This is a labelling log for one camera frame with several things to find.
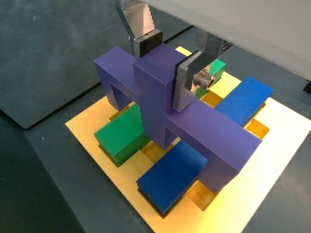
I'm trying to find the purple three-legged block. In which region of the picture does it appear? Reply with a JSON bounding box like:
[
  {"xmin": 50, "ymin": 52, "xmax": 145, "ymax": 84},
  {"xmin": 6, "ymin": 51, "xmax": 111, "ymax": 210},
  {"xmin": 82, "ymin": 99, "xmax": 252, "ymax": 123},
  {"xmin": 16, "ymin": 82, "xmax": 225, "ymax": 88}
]
[{"xmin": 94, "ymin": 45, "xmax": 261, "ymax": 192}]

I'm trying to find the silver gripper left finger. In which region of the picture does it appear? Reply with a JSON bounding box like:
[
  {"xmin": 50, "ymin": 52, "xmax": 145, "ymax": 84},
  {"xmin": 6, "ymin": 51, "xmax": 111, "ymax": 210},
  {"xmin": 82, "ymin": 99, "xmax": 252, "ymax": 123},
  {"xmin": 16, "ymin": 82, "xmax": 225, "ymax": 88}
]
[{"xmin": 115, "ymin": 0, "xmax": 163, "ymax": 57}]

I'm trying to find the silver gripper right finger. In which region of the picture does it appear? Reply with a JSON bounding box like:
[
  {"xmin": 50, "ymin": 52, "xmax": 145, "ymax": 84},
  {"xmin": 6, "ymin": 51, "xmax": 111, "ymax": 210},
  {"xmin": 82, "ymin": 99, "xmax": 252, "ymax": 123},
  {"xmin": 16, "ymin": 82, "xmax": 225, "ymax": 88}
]
[{"xmin": 172, "ymin": 30, "xmax": 232, "ymax": 112}]

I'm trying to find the blue rectangular bar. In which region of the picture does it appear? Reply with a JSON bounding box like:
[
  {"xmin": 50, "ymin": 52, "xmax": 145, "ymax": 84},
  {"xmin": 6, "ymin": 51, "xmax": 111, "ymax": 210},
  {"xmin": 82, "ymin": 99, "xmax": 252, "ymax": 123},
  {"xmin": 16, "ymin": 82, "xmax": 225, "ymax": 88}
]
[{"xmin": 137, "ymin": 76, "xmax": 273, "ymax": 215}]

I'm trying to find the yellow slotted board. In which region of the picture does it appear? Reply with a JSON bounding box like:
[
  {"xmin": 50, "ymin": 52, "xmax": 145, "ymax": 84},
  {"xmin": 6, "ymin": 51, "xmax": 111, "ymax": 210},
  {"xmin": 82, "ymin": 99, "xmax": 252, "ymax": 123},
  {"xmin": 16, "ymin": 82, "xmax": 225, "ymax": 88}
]
[{"xmin": 64, "ymin": 46, "xmax": 311, "ymax": 233}]

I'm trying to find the green rectangular bar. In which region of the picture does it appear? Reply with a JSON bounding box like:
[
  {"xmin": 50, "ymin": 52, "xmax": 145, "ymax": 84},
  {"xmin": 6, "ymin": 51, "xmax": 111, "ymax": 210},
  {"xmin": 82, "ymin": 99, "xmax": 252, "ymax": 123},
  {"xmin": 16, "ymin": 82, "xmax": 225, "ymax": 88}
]
[{"xmin": 92, "ymin": 58, "xmax": 227, "ymax": 167}]

